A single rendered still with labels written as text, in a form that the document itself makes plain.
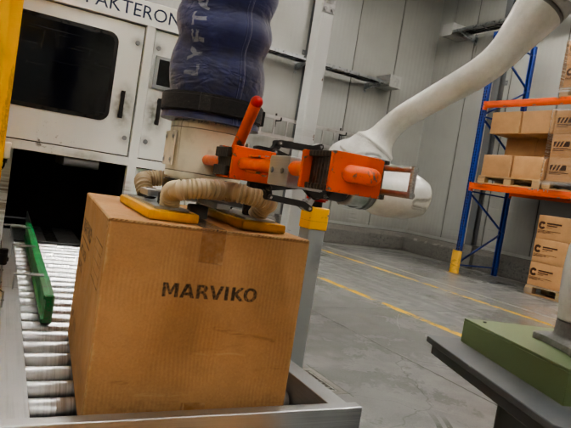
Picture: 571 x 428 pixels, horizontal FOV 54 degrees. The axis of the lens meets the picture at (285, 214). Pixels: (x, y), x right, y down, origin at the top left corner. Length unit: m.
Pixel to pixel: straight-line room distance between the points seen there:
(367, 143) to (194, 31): 0.44
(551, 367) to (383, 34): 11.75
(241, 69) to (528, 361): 0.82
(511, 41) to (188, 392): 0.93
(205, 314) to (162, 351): 0.10
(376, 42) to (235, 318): 11.59
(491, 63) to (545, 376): 0.61
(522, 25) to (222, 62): 0.60
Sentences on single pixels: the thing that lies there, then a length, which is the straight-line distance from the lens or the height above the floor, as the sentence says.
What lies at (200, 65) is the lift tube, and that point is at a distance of 1.19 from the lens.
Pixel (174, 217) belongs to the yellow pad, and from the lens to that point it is 1.09.
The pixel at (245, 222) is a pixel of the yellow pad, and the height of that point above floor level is 0.97.
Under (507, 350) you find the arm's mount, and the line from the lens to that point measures 1.27.
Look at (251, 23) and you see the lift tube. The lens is 1.23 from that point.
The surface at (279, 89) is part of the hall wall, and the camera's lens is 11.11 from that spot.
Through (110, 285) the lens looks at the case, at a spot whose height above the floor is 0.83.
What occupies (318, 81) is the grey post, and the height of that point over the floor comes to 1.87.
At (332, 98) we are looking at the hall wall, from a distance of 11.75.
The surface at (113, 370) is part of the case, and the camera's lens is 1.10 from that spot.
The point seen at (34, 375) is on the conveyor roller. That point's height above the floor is 0.54.
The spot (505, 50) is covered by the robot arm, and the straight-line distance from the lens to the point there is 1.22.
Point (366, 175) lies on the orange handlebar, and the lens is 0.67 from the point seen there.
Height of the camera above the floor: 1.05
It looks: 3 degrees down
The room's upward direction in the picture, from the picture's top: 9 degrees clockwise
